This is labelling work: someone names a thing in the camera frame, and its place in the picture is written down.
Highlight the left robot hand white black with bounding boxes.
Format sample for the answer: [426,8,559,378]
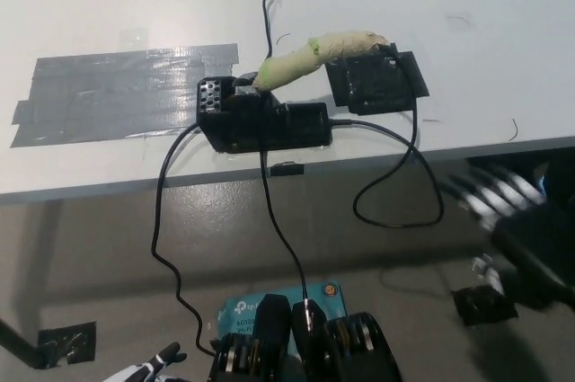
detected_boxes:
[102,342,188,382]

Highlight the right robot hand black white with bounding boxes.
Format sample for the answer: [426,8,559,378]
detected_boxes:
[444,164,575,311]

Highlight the soldering iron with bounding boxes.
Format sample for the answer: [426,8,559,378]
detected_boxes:
[251,30,392,92]

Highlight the black robot body blocks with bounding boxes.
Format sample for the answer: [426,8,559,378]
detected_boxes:
[207,294,402,382]

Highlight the black soldering iron base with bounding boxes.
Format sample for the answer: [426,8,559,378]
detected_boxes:
[196,71,334,155]

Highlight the black floor tape patch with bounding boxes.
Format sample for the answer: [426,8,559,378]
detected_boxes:
[38,321,98,366]
[452,285,518,327]

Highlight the teal router box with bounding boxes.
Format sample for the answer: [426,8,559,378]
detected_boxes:
[217,280,351,342]

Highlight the black stand leg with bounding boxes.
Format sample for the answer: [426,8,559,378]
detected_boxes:
[0,317,46,359]

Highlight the small black tape strip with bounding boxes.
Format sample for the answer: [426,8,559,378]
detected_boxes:
[270,162,305,177]

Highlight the black power cable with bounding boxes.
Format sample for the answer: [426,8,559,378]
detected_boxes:
[151,123,221,356]

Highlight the black soldering iron cable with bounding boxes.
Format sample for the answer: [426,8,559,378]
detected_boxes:
[330,42,446,228]

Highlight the thin black wire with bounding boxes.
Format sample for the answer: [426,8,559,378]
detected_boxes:
[260,0,314,338]

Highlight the grey duct tape patch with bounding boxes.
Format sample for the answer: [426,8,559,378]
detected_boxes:
[9,43,239,149]

